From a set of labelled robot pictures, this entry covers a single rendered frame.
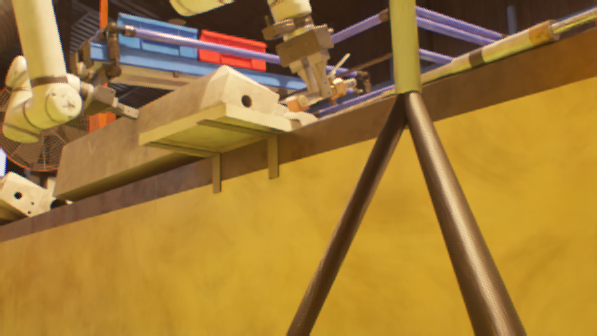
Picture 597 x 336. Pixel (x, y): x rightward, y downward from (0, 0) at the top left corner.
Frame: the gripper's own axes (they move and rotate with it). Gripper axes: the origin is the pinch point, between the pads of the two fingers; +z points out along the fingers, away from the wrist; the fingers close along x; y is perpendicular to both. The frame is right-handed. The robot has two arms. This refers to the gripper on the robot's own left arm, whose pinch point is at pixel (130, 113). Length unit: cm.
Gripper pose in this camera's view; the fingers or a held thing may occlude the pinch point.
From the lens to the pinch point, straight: 192.2
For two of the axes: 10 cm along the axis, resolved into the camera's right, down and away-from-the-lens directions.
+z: 7.2, 2.8, 6.3
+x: -6.9, 1.7, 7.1
